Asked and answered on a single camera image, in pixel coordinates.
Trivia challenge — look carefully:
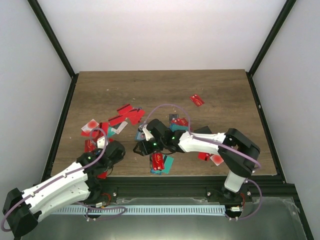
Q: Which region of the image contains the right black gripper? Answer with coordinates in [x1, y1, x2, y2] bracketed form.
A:
[133, 137, 166, 157]

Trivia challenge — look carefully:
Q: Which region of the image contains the lone red card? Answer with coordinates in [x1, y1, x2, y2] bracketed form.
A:
[189, 94, 205, 107]

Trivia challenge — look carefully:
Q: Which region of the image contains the blue leather card holder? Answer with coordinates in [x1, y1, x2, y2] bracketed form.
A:
[134, 130, 146, 142]

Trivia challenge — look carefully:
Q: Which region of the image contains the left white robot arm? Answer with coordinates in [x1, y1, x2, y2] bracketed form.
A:
[0, 140, 126, 238]

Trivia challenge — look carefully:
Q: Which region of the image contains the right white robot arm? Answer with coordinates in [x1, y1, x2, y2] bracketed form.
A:
[133, 119, 261, 202]

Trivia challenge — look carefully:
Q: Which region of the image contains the red VIP card front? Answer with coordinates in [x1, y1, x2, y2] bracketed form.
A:
[151, 153, 165, 171]

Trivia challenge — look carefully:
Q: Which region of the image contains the red vip card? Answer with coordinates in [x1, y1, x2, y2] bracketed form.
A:
[151, 153, 165, 171]
[171, 117, 189, 127]

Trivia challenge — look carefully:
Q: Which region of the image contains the red VIP card centre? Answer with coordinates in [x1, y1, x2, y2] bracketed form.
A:
[171, 117, 189, 127]

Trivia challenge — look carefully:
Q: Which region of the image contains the white red circle card left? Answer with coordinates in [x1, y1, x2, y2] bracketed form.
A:
[81, 119, 99, 133]

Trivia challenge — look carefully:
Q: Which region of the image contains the white red circle card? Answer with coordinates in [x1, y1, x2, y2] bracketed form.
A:
[210, 154, 224, 166]
[81, 119, 99, 133]

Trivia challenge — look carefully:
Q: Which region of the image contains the red cards top left pile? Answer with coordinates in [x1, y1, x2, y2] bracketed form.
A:
[108, 103, 146, 127]

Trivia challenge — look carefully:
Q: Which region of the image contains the black card right pile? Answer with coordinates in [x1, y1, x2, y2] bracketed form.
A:
[193, 126, 212, 134]

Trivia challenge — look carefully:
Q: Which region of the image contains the white red circle card right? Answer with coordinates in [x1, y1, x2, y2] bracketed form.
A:
[210, 154, 224, 166]

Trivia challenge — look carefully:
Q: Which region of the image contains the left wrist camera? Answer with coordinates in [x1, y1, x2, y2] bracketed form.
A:
[96, 136, 108, 149]

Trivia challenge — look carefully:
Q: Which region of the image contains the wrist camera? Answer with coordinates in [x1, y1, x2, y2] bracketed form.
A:
[139, 124, 154, 142]
[96, 136, 108, 149]

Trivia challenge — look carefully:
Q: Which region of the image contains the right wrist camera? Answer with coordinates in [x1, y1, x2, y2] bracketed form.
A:
[139, 124, 154, 142]

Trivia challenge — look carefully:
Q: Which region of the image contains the black aluminium frame rail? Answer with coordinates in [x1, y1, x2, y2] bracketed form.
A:
[99, 175, 297, 200]

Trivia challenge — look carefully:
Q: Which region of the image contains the light blue slotted cable duct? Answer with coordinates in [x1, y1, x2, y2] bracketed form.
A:
[54, 205, 226, 216]

